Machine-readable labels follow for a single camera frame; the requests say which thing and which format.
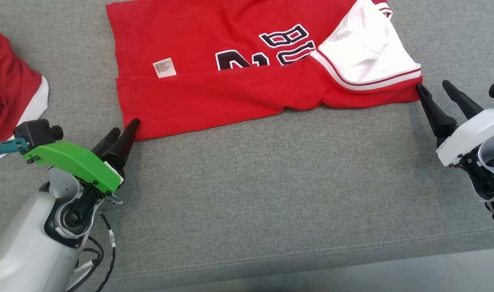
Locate red basketball jersey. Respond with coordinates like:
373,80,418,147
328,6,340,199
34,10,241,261
106,0,423,142

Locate red shorts with white trim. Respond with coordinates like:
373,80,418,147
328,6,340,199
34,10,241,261
0,28,49,167

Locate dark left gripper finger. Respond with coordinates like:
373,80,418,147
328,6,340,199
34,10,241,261
101,118,141,169
92,127,121,157

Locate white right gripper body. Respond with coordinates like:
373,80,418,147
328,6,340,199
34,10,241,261
436,107,494,167

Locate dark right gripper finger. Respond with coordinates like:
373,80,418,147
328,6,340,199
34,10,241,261
442,80,484,120
416,83,458,138

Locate grey fabric sofa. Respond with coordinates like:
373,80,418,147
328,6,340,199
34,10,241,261
0,0,494,292

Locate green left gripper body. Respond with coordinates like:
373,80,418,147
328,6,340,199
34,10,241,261
24,141,124,194

